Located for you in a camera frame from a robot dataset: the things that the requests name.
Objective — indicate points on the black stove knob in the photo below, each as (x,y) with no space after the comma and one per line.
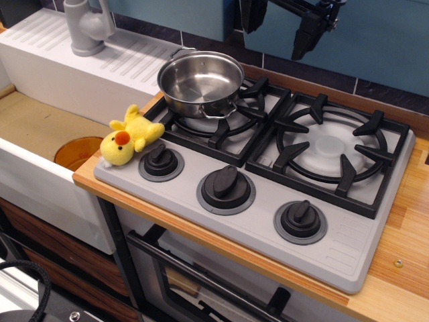
(300,223)
(226,191)
(161,164)

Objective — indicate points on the stainless steel pan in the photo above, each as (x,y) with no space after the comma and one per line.
(201,84)

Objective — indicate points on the oven door with handle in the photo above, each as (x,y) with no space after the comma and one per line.
(195,288)

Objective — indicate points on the black right stove knob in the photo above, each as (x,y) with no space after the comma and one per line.
(300,223)

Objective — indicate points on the grey toy stove top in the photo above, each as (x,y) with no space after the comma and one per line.
(341,258)

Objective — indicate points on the grey toy faucet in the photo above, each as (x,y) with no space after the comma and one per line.
(88,30)

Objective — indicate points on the white toy sink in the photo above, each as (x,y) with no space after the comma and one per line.
(49,96)

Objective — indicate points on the wooden drawer cabinet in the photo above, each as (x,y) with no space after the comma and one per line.
(80,270)

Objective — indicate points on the black left burner grate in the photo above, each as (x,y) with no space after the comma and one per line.
(230,140)

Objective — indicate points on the black right burner grate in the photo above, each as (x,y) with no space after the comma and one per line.
(348,158)

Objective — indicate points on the yellow stuffed duck toy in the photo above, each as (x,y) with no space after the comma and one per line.
(129,136)

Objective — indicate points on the black middle stove knob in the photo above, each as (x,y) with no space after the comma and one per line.
(226,191)

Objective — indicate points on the black left stove knob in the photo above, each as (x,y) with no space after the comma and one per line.
(161,164)

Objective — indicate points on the teal wall cabinet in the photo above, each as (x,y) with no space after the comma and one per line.
(381,41)

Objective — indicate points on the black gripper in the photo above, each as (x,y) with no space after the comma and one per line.
(311,8)

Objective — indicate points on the black burner grate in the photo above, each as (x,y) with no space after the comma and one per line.
(230,140)
(348,158)

